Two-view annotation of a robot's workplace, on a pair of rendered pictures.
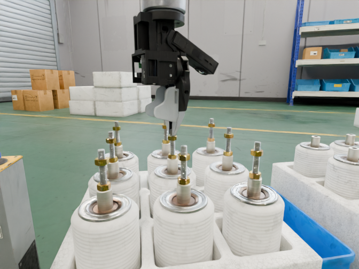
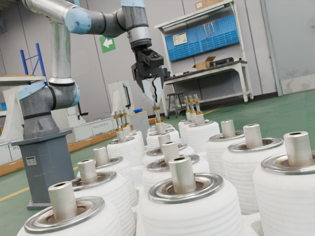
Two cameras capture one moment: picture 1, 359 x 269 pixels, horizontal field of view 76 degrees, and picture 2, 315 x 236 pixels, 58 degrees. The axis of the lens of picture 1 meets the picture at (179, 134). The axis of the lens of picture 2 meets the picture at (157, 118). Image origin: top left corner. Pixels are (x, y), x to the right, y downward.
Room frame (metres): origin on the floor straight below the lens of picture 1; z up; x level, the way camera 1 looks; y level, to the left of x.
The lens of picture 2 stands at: (0.59, -0.91, 0.34)
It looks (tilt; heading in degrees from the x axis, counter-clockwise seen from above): 3 degrees down; 99
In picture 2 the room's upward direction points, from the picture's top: 12 degrees counter-clockwise
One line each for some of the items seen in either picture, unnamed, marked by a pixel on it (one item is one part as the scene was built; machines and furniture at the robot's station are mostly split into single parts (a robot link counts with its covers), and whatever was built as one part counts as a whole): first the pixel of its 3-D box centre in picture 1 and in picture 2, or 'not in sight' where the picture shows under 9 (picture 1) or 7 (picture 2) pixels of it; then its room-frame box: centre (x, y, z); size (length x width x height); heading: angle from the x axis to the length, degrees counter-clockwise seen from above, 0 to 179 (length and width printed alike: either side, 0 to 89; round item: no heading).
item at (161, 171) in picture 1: (172, 171); (160, 129); (0.44, 0.01, 0.25); 0.08 x 0.08 x 0.01
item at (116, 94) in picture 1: (116, 93); not in sight; (3.04, 0.82, 0.27); 0.39 x 0.39 x 0.18; 72
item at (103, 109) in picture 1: (117, 107); not in sight; (3.03, 0.81, 0.09); 0.39 x 0.39 x 0.18; 74
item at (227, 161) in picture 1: (227, 162); (161, 128); (0.47, -0.10, 0.26); 0.02 x 0.02 x 0.03
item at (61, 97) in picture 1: (56, 98); not in sight; (3.80, 2.01, 0.15); 0.30 x 0.24 x 0.30; 71
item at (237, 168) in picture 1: (227, 167); (161, 132); (0.47, -0.10, 0.25); 0.08 x 0.08 x 0.01
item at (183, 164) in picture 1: (184, 169); (122, 121); (0.33, -0.01, 0.30); 0.01 x 0.01 x 0.08
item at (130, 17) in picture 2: not in sight; (133, 14); (0.44, 0.03, 0.64); 0.09 x 0.08 x 0.11; 146
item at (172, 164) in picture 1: (172, 165); not in sight; (0.44, 0.01, 0.26); 0.02 x 0.02 x 0.03
